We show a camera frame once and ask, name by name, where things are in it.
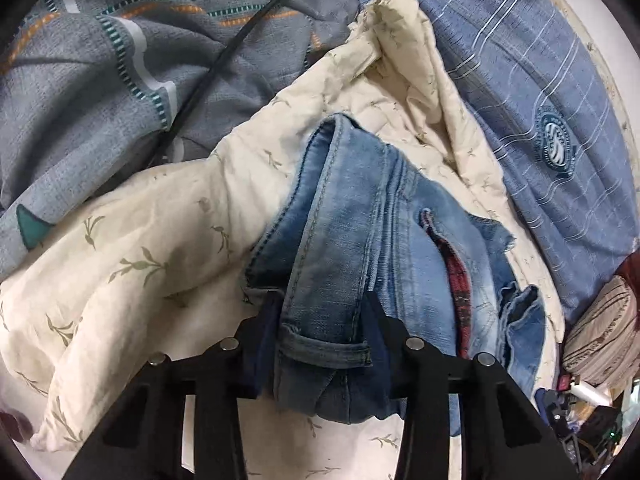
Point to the small red bottle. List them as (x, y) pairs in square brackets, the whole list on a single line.
[(565, 383)]

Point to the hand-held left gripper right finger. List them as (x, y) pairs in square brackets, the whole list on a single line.
[(380, 357)]

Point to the cream leaf-print quilt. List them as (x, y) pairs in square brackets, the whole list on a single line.
[(150, 220)]

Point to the white tube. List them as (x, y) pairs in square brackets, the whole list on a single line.
[(589, 393)]

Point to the grey patterned quilt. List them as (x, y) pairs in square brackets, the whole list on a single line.
[(75, 110)]

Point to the striped beige pillow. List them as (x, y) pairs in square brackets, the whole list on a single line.
[(600, 330)]

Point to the blue denim pants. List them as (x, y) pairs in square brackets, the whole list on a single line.
[(340, 210)]

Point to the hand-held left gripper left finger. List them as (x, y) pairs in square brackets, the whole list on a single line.
[(262, 342)]

